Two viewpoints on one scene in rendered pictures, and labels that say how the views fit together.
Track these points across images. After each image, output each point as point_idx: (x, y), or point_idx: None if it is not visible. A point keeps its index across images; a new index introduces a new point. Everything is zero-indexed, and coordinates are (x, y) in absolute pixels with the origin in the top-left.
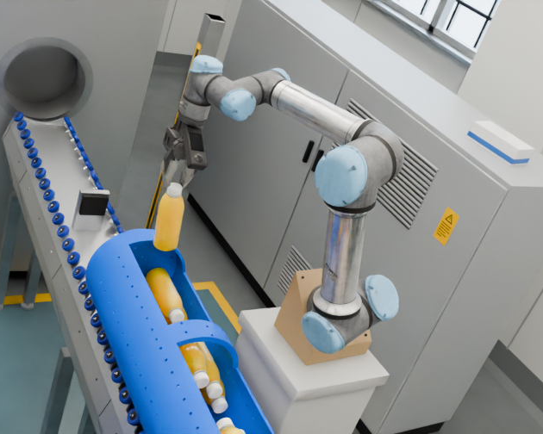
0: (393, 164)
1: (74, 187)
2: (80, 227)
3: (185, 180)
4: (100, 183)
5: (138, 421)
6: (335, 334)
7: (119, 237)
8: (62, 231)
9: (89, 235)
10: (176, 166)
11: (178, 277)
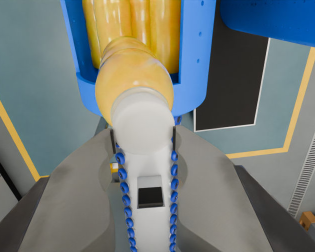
0: None
1: (146, 220)
2: (155, 178)
3: (99, 148)
4: (129, 225)
5: None
6: None
7: (186, 105)
8: (176, 169)
9: (148, 171)
10: (191, 212)
11: (84, 76)
